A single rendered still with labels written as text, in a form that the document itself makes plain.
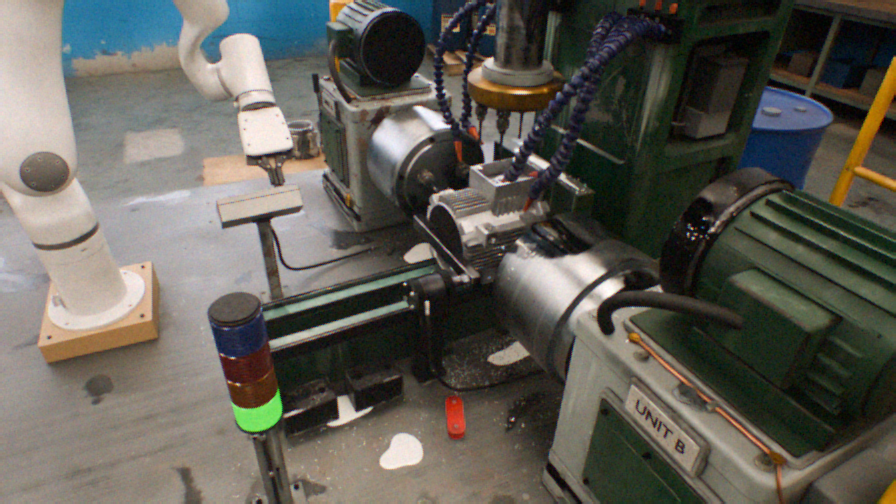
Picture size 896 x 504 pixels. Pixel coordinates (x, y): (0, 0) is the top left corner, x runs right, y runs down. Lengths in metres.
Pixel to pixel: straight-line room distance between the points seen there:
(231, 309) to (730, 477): 0.56
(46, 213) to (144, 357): 0.34
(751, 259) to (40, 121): 1.06
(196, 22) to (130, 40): 5.28
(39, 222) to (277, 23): 5.44
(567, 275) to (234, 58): 0.85
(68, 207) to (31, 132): 0.18
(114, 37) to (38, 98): 5.39
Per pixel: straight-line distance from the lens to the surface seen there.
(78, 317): 1.39
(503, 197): 1.11
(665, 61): 1.07
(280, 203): 1.23
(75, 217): 1.26
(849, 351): 0.61
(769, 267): 0.64
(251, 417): 0.78
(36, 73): 1.16
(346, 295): 1.17
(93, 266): 1.31
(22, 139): 1.15
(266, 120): 1.29
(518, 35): 1.02
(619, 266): 0.87
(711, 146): 1.25
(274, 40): 6.57
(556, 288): 0.86
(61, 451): 1.21
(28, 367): 1.42
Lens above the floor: 1.63
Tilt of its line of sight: 34 degrees down
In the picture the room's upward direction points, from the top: 1 degrees clockwise
